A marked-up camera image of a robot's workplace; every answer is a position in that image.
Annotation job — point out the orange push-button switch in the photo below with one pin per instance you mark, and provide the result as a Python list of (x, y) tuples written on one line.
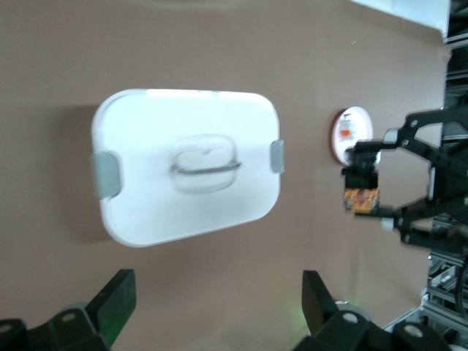
[(362, 199)]

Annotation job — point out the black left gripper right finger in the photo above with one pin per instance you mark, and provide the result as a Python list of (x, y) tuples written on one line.
[(340, 325)]

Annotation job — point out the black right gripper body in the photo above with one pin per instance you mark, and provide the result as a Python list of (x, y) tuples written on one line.
[(451, 183)]

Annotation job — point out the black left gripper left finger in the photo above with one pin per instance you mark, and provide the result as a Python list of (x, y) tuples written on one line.
[(73, 325)]

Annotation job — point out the brown table mat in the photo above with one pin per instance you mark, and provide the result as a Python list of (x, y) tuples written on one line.
[(219, 44)]

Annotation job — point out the pink round plate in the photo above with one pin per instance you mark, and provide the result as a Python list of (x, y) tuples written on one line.
[(360, 120)]

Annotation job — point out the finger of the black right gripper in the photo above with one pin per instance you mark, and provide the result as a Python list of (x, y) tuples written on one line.
[(420, 126), (413, 223)]

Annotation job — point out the white lidded storage box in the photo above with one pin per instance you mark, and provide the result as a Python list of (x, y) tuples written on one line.
[(183, 120)]

